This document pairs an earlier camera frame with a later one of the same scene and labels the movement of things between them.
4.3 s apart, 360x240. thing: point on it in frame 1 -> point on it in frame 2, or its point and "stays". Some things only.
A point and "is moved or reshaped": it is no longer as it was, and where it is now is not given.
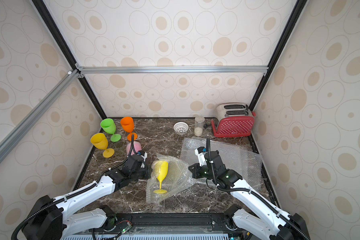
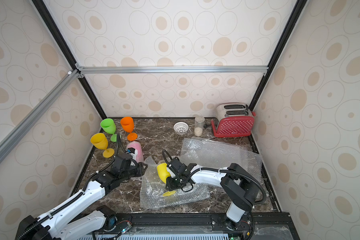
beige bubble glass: [100, 140] stays
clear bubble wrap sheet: [247, 164] stays
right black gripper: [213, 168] -> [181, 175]
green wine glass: [109, 125] stays
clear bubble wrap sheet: [168, 176] is moved or reshaped
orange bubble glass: [127, 123] stays
